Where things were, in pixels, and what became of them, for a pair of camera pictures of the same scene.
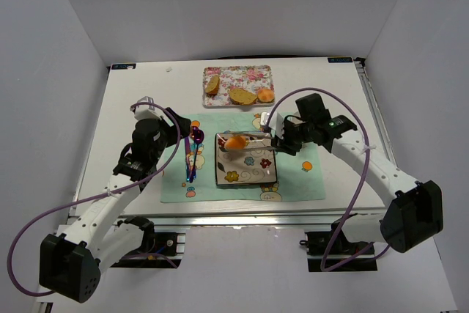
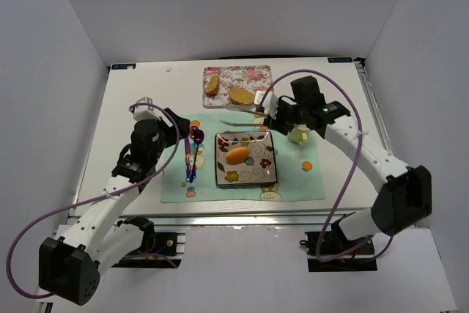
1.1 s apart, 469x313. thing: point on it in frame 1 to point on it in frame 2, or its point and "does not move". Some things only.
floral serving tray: (250, 78) does not move
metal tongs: (249, 135) to (249, 111)
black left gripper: (179, 127) does not move
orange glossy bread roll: (236, 142) to (237, 155)
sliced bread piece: (241, 96) does not move
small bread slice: (212, 85) does not move
